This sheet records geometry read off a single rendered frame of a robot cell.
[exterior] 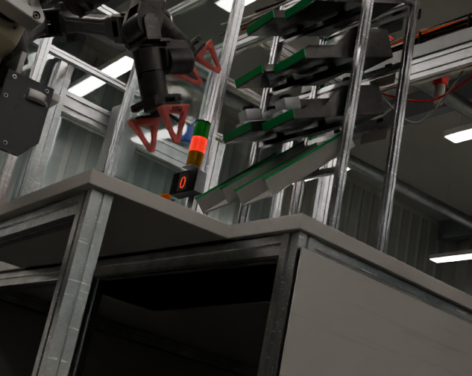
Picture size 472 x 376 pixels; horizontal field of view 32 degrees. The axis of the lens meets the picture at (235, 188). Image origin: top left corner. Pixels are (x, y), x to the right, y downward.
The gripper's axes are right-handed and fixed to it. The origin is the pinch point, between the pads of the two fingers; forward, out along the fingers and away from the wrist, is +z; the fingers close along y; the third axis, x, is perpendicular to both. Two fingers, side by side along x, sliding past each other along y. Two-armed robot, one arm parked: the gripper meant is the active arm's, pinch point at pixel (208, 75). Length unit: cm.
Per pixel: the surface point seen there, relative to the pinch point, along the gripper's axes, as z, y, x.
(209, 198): 21.2, 6.0, 21.3
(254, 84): 11.3, 3.0, -10.7
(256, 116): 15.1, -3.8, 0.6
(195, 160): 21, 46, -7
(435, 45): 68, 50, -122
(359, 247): 36, -48, 35
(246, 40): 18, 96, -92
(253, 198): 25.6, -8.8, 20.9
